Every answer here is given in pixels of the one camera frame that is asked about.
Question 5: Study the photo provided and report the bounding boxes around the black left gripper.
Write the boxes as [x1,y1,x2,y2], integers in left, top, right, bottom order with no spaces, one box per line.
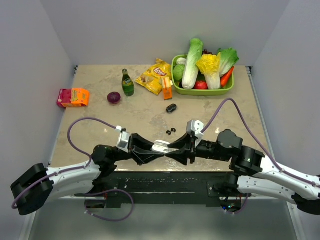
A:
[112,133,165,166]

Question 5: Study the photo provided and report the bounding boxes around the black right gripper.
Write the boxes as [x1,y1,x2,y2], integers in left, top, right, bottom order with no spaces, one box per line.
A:
[165,131,231,165]

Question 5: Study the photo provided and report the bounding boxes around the white earbud charging case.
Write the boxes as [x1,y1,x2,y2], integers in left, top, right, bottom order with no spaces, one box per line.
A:
[151,140,176,154]

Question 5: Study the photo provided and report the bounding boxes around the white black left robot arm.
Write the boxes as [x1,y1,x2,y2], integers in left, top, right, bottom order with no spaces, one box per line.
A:
[10,132,169,216]

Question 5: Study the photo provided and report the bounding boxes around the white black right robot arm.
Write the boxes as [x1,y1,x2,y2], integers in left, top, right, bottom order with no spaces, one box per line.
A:
[166,129,320,215]

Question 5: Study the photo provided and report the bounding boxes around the black earbud charging case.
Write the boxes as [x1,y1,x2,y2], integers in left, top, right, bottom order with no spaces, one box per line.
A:
[165,103,177,114]

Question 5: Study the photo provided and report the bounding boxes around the red onion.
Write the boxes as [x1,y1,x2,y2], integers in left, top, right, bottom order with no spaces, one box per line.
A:
[107,91,121,105]

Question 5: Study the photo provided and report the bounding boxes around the orange juice carton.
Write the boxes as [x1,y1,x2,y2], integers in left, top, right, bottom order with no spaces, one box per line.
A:
[161,77,173,101]

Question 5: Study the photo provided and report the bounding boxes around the green plastic basket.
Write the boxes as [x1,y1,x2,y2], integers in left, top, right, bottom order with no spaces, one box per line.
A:
[171,54,235,97]

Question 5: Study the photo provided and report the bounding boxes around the green glass bottle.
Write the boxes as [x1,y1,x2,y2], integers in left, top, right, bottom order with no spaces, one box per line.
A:
[121,68,135,97]

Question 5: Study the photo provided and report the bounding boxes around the red apple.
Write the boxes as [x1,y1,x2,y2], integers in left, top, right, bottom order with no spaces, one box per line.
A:
[194,80,208,90]

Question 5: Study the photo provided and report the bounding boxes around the yellow Lays chips bag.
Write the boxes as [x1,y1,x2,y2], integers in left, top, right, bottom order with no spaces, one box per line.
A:
[135,58,172,95]

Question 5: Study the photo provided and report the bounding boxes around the long napa cabbage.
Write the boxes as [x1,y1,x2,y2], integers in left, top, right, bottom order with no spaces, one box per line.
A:
[182,38,204,90]

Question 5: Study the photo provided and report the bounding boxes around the round green cabbage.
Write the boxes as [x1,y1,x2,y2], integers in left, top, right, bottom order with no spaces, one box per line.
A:
[172,64,185,82]

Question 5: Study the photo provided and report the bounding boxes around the orange carrot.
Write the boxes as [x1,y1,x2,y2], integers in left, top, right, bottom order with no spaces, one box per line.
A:
[220,66,235,88]

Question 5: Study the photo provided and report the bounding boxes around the pink orange snack box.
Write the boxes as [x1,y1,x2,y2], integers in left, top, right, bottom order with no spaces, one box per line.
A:
[56,88,90,108]

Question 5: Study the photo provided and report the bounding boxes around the yellow leaf cabbage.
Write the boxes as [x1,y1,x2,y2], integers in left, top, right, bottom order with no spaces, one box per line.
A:
[196,53,221,90]

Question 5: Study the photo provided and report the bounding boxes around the dark purple grapes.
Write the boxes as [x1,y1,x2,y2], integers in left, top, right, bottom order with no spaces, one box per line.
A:
[202,49,213,55]

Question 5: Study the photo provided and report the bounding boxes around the green leaf lettuce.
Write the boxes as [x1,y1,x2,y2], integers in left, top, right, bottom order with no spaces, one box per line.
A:
[217,47,239,77]

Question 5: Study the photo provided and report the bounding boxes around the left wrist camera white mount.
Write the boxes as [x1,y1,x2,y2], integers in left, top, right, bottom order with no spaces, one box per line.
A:
[115,125,131,153]

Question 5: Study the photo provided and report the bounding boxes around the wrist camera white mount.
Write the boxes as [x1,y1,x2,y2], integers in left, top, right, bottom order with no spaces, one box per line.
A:
[115,125,131,153]
[186,120,205,147]

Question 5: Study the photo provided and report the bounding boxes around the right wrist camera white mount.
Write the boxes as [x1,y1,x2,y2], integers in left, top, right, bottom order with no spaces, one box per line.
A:
[186,120,205,147]

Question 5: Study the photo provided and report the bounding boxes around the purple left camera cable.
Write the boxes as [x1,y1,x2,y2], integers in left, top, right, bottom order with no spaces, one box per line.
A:
[11,117,118,210]

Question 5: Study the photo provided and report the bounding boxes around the purple camera cable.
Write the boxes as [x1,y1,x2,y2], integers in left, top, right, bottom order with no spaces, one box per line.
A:
[11,117,118,210]
[201,97,320,187]

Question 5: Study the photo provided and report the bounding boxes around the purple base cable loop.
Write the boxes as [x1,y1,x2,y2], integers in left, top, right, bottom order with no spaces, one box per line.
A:
[79,188,135,223]

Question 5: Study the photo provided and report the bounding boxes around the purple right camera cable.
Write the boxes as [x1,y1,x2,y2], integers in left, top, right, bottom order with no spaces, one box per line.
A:
[201,97,320,187]

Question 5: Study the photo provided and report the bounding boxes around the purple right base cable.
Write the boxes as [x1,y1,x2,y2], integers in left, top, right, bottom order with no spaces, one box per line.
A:
[223,192,252,215]

